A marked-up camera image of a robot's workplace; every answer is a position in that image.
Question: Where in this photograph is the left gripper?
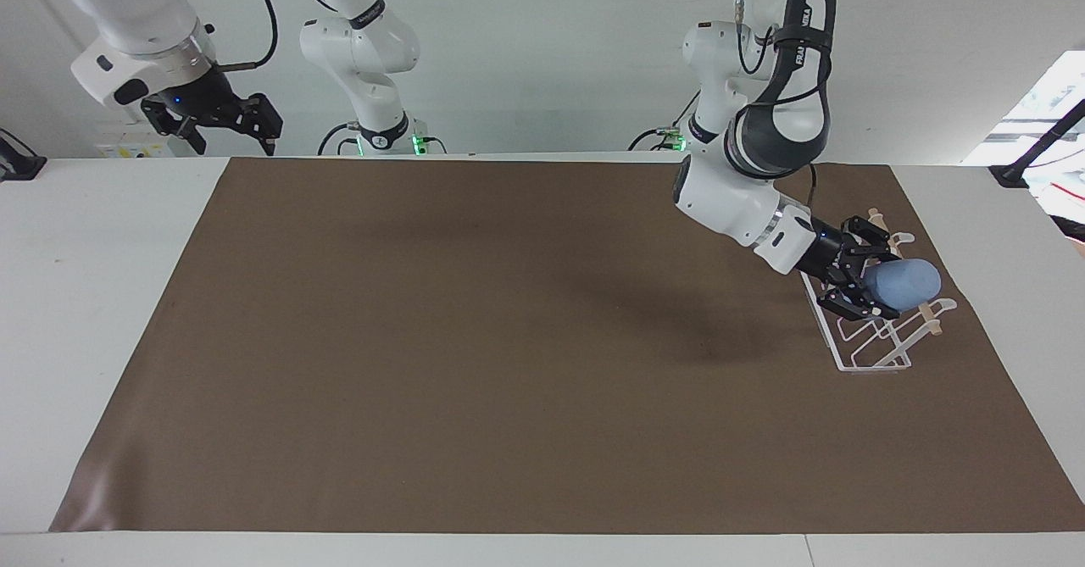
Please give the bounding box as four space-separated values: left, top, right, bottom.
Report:
800 215 904 322

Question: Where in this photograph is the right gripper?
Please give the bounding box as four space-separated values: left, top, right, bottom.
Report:
140 67 284 158

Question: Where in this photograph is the blue cup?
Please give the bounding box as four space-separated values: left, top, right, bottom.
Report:
863 258 943 314

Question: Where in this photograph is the black stand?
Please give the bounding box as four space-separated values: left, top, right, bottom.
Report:
988 97 1085 189
0 126 48 183

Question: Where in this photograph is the white wire cup holder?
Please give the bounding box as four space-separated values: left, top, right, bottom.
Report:
800 207 959 375

